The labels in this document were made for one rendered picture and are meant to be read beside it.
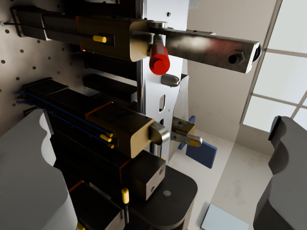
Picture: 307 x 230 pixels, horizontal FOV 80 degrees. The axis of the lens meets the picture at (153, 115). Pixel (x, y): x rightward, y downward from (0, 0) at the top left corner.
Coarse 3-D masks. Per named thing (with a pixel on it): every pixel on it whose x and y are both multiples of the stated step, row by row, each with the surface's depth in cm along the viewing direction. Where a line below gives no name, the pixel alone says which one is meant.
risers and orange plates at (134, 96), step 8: (88, 80) 63; (96, 80) 63; (104, 80) 63; (112, 80) 63; (96, 88) 62; (104, 88) 60; (112, 88) 58; (120, 88) 58; (128, 88) 58; (136, 88) 58; (120, 96) 57; (128, 96) 55; (136, 96) 57
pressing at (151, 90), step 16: (144, 0) 34; (160, 0) 38; (176, 0) 44; (144, 16) 35; (160, 16) 40; (176, 16) 46; (144, 64) 40; (176, 64) 54; (144, 80) 42; (160, 80) 49; (144, 96) 44; (160, 96) 52; (176, 96) 62; (144, 112) 47; (160, 112) 56
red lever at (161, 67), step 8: (160, 40) 26; (152, 48) 22; (160, 48) 20; (152, 56) 19; (160, 56) 18; (168, 56) 20; (152, 64) 19; (160, 64) 18; (168, 64) 19; (152, 72) 19; (160, 72) 19
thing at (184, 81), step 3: (183, 75) 67; (186, 75) 67; (180, 78) 64; (183, 78) 65; (186, 78) 67; (180, 81) 64; (183, 81) 66; (186, 81) 68; (162, 84) 68; (180, 84) 64; (183, 84) 67; (186, 84) 69; (180, 87) 65; (183, 87) 67; (180, 90) 66
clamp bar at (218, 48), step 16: (160, 32) 29; (176, 32) 27; (192, 32) 27; (176, 48) 28; (192, 48) 26; (208, 48) 25; (224, 48) 23; (240, 48) 22; (256, 48) 24; (208, 64) 26; (224, 64) 24; (240, 64) 23
